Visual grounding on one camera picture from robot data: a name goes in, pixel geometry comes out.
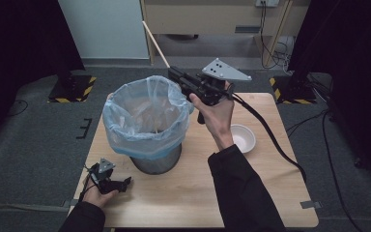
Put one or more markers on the blue plastic bin liner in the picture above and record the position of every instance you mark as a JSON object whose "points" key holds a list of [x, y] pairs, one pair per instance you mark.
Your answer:
{"points": [[148, 132]]}

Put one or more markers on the wall power socket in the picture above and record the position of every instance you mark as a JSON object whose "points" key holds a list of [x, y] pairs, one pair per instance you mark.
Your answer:
{"points": [[267, 2]]}

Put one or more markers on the striped black stand base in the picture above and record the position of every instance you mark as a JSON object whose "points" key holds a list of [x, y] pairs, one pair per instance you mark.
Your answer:
{"points": [[291, 92], [72, 90]]}

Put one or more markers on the grey tape strip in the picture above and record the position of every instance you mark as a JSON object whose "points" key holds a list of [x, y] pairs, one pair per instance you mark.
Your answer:
{"points": [[311, 204], [69, 203]]}

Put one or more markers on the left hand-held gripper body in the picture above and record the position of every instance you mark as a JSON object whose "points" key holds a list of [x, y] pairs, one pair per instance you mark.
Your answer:
{"points": [[102, 174]]}

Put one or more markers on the person's right hand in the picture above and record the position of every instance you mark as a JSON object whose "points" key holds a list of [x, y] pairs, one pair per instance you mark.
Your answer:
{"points": [[217, 121]]}

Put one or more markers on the light wooden chopstick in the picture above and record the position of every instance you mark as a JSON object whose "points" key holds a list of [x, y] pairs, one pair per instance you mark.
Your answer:
{"points": [[156, 43]]}

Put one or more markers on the black curtain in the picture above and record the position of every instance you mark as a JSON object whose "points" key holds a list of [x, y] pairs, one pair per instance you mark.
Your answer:
{"points": [[19, 42], [351, 48]]}

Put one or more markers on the person's left hand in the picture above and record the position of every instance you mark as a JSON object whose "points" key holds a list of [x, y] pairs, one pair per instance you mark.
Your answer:
{"points": [[98, 197]]}

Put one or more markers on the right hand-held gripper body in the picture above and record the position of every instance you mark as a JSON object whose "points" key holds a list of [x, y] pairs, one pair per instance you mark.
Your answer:
{"points": [[211, 88]]}

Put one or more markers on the white bowl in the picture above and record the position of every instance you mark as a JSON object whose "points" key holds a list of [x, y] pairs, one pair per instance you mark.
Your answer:
{"points": [[243, 138]]}

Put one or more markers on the wooden cabinet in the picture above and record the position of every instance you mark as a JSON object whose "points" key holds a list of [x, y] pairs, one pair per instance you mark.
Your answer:
{"points": [[206, 16]]}

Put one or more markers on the metal trash can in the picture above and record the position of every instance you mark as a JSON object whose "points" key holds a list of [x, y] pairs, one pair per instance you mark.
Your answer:
{"points": [[156, 162]]}

